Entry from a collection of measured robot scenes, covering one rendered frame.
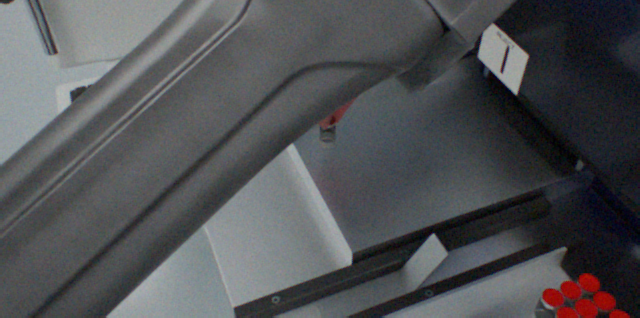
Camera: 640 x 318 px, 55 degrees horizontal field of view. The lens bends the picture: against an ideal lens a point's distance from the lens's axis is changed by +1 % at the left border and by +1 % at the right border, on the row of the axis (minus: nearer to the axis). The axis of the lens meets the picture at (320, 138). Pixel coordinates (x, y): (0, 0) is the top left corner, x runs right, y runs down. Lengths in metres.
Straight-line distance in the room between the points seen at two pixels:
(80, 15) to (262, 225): 0.54
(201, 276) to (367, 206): 1.07
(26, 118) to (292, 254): 1.80
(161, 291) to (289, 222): 1.06
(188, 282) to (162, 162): 1.63
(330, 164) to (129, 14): 0.49
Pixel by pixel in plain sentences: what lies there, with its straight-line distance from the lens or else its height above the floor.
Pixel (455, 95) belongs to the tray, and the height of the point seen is 0.88.
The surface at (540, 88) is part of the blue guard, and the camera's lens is 0.75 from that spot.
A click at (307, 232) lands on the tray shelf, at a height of 0.88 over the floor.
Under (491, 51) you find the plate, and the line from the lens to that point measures 0.81.
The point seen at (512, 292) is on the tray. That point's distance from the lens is 0.73.
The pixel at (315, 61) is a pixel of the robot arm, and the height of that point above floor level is 1.38.
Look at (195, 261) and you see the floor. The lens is 1.82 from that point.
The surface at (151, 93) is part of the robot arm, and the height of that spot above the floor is 1.38.
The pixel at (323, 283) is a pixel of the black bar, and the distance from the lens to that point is 0.68.
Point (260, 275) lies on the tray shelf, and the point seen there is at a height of 0.88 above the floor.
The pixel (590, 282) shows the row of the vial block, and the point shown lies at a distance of 0.70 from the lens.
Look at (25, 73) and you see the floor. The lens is 2.64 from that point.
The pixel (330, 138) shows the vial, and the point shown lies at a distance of 0.82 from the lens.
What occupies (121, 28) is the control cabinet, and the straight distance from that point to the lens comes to 1.14.
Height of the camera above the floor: 1.47
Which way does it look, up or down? 44 degrees down
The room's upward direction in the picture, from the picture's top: straight up
